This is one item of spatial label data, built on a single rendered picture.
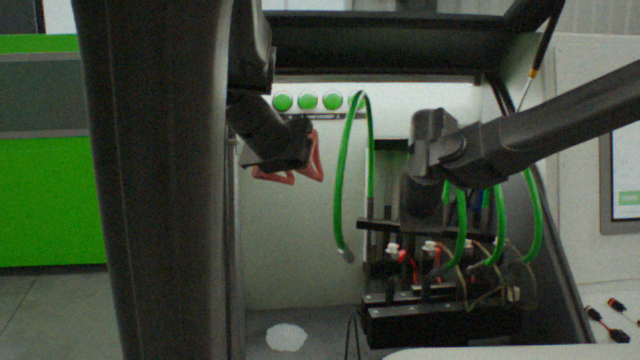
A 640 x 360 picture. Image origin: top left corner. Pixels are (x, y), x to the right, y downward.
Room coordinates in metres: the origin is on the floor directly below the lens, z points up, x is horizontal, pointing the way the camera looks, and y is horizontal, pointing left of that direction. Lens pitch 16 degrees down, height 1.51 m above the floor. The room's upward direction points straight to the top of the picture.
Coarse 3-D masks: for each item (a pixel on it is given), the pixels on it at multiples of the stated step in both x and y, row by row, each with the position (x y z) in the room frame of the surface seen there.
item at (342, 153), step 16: (368, 96) 1.05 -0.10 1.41; (352, 112) 0.89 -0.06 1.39; (368, 112) 1.10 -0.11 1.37; (368, 128) 1.12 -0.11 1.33; (368, 144) 1.14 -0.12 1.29; (336, 176) 0.81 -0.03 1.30; (368, 176) 1.15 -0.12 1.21; (336, 192) 0.79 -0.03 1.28; (368, 192) 1.15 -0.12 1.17; (336, 208) 0.79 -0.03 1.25; (336, 224) 0.79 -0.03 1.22; (336, 240) 0.81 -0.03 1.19
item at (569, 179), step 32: (512, 64) 1.22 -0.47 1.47; (544, 64) 1.09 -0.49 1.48; (576, 64) 1.10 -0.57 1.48; (608, 64) 1.11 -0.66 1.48; (512, 96) 1.21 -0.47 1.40; (544, 96) 1.08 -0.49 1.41; (544, 160) 1.05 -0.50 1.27; (576, 160) 1.05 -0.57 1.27; (544, 192) 1.03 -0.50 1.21; (576, 192) 1.03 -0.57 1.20; (576, 224) 1.02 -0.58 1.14; (576, 256) 1.00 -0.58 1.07; (608, 256) 1.01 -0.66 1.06; (608, 288) 1.00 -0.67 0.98
